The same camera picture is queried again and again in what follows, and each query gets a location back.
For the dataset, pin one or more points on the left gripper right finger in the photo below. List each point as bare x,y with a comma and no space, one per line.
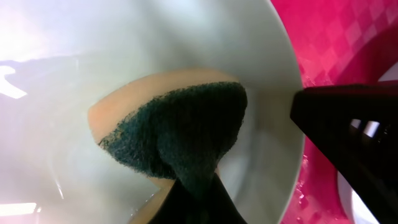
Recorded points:
220,207

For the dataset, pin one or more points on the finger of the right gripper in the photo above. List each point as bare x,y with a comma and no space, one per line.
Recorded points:
325,113

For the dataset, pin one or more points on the green yellow sponge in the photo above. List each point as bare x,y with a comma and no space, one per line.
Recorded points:
169,126

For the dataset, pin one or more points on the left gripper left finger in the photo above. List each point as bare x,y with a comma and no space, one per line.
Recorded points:
177,208

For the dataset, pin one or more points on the light blue plate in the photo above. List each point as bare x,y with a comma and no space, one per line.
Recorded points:
60,57
354,208

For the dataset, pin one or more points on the light blue plate front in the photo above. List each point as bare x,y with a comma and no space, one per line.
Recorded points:
60,57

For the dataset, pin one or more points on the red plastic tray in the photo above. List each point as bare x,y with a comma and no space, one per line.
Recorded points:
335,42

